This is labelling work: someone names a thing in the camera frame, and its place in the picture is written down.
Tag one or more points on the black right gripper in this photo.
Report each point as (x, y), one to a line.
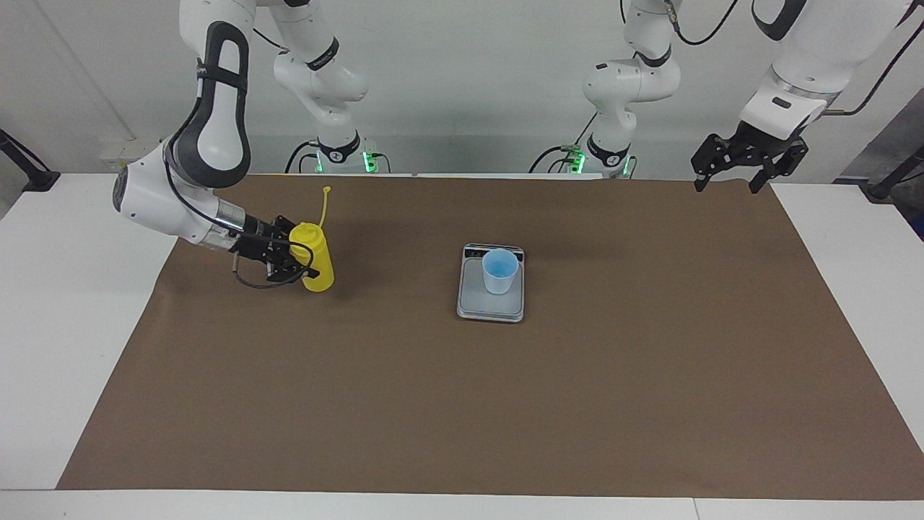
(263, 242)

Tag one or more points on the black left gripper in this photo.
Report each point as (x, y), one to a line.
(758, 148)

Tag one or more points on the yellow squeeze bottle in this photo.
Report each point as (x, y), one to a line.
(321, 260)

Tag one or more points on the light blue plastic cup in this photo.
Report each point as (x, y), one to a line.
(500, 274)

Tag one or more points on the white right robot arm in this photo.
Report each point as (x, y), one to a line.
(216, 137)

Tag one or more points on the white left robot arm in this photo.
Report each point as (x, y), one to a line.
(816, 58)

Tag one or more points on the silver digital kitchen scale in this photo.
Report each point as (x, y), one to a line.
(491, 307)

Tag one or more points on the green lit base connector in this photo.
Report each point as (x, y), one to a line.
(575, 157)
(370, 160)

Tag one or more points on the black clamp stand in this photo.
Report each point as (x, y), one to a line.
(32, 173)
(891, 184)

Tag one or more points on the brown table mat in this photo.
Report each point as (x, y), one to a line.
(462, 404)

